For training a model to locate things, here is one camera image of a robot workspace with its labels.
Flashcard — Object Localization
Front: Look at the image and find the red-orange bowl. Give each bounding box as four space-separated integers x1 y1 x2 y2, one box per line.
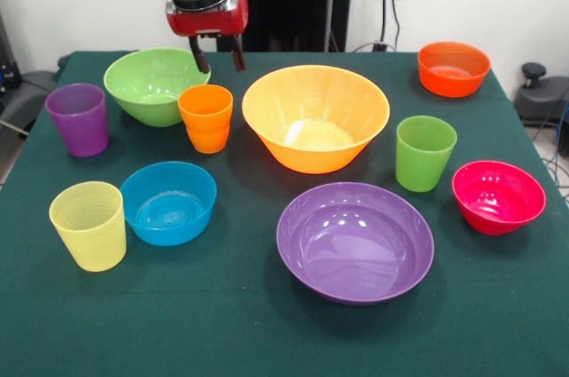
417 41 493 99

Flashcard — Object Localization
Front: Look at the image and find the blue cable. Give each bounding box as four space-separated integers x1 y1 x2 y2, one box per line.
544 99 569 200

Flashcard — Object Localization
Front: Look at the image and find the purple bowl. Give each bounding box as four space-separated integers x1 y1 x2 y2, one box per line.
276 180 436 307

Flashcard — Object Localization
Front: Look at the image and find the blue bowl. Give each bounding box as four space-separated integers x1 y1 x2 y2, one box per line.
119 161 219 247

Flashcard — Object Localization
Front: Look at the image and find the orange cup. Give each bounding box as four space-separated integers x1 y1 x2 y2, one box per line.
177 84 235 155

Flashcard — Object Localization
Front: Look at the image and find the yellow cup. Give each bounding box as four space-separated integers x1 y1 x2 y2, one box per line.
48 180 128 273

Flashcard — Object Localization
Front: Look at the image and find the large yellow-orange bowl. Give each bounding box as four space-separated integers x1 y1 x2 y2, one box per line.
241 64 391 175

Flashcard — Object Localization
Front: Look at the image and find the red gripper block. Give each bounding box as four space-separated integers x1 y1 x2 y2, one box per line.
164 0 251 75

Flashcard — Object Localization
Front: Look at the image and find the green cup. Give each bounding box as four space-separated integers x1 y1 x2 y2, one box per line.
395 115 459 194

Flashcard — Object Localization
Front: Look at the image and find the dark grey stand base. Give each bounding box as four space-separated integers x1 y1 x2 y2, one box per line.
514 61 569 128
0 68 61 138

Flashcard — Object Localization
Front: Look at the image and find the dark green tablecloth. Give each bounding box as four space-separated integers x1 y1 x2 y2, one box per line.
0 50 569 377

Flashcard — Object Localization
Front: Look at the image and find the green bowl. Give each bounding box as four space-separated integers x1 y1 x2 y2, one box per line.
102 47 212 128

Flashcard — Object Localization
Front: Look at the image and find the pink bowl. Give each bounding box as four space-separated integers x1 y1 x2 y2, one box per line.
452 160 548 237

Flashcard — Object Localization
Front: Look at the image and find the purple cup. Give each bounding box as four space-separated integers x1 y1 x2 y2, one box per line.
44 83 110 159

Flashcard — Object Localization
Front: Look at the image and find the black electronic device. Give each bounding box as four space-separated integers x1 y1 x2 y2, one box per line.
0 12 22 100

